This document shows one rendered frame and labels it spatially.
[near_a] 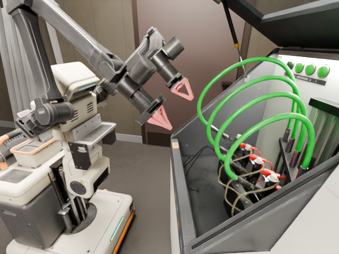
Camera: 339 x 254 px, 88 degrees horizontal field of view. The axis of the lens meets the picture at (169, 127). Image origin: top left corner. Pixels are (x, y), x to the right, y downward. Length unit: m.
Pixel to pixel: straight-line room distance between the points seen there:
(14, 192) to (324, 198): 1.22
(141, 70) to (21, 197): 0.96
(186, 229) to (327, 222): 0.35
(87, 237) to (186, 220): 0.98
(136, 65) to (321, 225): 0.55
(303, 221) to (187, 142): 0.72
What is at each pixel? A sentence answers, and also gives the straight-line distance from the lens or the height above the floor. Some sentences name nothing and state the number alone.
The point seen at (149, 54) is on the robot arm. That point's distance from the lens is 0.71.
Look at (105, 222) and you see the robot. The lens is 1.54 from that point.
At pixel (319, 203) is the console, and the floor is 1.17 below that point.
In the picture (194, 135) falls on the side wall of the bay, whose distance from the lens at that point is 1.07.
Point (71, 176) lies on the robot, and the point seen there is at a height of 0.81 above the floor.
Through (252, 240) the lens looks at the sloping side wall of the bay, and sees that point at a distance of 0.57.
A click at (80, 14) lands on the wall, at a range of 2.88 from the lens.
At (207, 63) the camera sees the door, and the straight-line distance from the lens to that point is 2.28.
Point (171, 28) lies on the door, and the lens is 2.32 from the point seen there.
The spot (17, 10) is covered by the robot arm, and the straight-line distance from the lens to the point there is 0.85.
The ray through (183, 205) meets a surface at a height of 0.95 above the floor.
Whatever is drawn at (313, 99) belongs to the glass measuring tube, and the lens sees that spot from 0.83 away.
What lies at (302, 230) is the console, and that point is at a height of 1.10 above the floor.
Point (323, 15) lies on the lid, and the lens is 0.74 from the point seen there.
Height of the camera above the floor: 1.47
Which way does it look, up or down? 26 degrees down
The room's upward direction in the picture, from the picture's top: straight up
